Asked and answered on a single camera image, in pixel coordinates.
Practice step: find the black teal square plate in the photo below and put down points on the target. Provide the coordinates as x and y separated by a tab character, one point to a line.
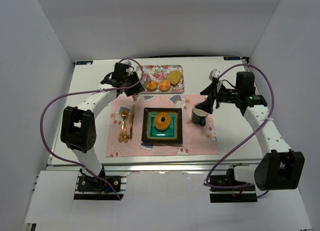
172	135

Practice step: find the round bun right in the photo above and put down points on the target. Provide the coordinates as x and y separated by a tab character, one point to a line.
164	85

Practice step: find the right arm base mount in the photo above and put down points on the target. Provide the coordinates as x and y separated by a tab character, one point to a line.
229	190

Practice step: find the gold knife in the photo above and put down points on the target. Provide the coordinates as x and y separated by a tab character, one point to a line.
131	120

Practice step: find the dark green mug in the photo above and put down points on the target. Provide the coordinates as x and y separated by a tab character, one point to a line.
198	116

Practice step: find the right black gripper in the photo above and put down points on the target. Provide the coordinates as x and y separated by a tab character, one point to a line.
215	96

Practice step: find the gold fork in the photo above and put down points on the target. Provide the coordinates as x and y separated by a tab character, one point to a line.
123	137

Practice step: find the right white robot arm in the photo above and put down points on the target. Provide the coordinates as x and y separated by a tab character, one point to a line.
280	167

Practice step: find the orange donut bread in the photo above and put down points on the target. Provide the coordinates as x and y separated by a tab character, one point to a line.
162	121

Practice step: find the pink cartoon placemat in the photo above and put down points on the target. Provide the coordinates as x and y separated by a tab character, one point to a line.
196	140

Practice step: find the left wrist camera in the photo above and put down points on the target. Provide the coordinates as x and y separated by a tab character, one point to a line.
127	62

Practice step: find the aluminium table frame rail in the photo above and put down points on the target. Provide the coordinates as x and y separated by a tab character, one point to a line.
186	163

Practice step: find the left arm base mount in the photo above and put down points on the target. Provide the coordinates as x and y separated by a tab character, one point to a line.
89	189

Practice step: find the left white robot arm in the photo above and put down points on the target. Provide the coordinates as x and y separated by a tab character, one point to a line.
78	128

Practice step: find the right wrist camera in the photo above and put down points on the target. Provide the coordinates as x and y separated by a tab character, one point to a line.
214	74

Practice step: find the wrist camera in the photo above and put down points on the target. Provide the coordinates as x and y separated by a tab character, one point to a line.
214	74
127	62

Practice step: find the brown bread slice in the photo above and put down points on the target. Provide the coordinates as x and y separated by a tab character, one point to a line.
174	77

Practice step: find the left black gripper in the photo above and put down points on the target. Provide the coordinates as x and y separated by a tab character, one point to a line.
136	85

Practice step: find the floral rectangular tray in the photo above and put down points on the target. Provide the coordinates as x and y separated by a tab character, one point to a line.
159	73

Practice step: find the round bun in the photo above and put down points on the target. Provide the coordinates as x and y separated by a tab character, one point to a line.
152	85
164	85

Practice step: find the silver metal tongs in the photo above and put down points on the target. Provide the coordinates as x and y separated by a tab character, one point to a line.
144	84

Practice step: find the round bun left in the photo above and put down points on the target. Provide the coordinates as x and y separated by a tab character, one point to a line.
152	85

